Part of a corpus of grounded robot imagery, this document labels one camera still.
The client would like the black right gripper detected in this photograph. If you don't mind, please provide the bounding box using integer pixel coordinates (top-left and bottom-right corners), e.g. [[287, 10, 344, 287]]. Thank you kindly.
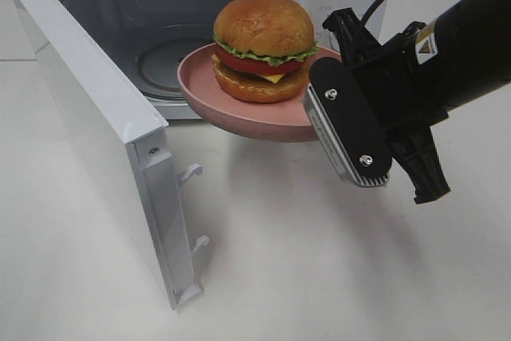
[[303, 7, 510, 204]]

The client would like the pink round plate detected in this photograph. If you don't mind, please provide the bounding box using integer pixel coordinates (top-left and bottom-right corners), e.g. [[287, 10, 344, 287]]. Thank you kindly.
[[177, 44, 318, 143]]

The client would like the toy burger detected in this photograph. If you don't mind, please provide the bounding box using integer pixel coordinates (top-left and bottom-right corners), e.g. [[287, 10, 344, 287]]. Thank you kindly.
[[212, 0, 319, 104]]

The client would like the white microwave door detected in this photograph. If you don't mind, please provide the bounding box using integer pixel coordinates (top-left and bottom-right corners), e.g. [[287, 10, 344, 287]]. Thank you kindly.
[[14, 0, 208, 307]]

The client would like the glass microwave turntable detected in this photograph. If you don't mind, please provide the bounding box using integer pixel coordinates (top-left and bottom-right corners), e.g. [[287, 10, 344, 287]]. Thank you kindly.
[[137, 38, 212, 101]]

